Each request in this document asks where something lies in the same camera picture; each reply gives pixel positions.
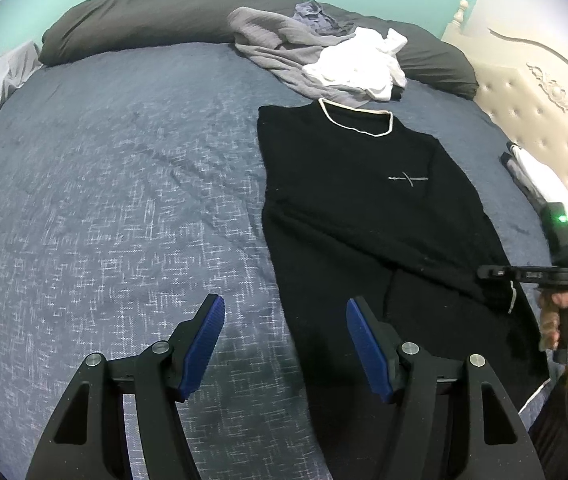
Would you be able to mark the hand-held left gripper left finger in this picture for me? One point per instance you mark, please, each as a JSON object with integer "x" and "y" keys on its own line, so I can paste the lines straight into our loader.
{"x": 204, "y": 345}

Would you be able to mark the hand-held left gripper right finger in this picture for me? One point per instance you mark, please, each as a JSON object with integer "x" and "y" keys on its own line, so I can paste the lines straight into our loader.
{"x": 368, "y": 350}

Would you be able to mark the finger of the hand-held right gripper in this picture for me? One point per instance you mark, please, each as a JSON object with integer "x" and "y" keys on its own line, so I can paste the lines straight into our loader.
{"x": 493, "y": 272}

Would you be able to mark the black sweater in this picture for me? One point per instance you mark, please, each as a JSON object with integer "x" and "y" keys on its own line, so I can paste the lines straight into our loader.
{"x": 363, "y": 210}

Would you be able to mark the white folded garment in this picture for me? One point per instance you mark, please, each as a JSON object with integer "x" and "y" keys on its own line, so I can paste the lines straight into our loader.
{"x": 543, "y": 180}

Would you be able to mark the grey folded garment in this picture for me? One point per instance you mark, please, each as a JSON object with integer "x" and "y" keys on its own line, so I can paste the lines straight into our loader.
{"x": 521, "y": 175}

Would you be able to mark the person's black pants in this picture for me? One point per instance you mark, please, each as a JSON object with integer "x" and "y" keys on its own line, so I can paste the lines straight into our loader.
{"x": 553, "y": 430}

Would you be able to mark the cream tufted headboard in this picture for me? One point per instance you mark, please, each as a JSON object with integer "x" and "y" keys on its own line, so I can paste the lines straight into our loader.
{"x": 528, "y": 100}

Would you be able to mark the white crumpled shirt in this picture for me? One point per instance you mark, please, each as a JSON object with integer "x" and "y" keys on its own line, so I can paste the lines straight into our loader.
{"x": 353, "y": 65}

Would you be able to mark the blue patterned garment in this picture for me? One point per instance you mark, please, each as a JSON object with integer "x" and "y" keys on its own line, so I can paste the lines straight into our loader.
{"x": 316, "y": 15}

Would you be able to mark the grey knit garment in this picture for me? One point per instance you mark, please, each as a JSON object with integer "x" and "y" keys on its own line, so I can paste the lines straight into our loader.
{"x": 274, "y": 35}

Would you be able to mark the dark grey long pillow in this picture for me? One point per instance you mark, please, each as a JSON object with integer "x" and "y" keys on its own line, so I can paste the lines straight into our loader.
{"x": 139, "y": 20}

